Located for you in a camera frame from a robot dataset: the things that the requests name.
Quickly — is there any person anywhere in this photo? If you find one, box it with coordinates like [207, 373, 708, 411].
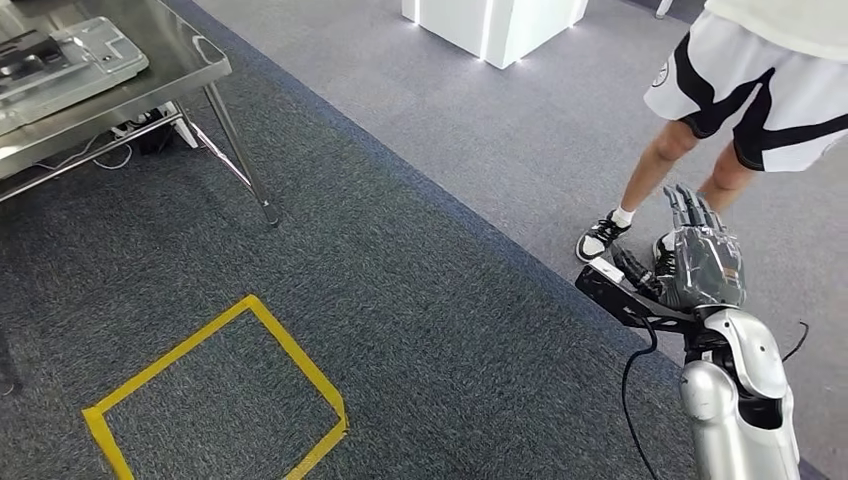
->
[574, 0, 848, 266]

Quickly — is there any stainless steel workbench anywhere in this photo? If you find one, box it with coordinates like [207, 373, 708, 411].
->
[0, 0, 284, 230]

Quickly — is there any black power brick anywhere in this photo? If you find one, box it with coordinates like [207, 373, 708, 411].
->
[135, 121, 178, 158]

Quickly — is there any black camera cable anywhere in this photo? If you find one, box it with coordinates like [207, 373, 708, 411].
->
[619, 317, 665, 480]

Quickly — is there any yellow floor tape square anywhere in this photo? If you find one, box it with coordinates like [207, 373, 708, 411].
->
[80, 294, 350, 480]

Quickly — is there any white lit pedestal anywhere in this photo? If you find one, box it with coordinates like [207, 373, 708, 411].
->
[400, 0, 591, 72]

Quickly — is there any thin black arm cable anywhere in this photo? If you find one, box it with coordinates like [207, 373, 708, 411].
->
[780, 321, 812, 364]

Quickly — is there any white power strip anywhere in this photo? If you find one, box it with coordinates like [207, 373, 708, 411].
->
[158, 101, 200, 150]

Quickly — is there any stamped steel plate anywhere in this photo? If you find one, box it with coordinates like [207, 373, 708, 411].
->
[0, 16, 151, 138]

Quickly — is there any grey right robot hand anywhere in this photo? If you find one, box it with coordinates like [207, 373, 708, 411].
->
[612, 184, 748, 313]

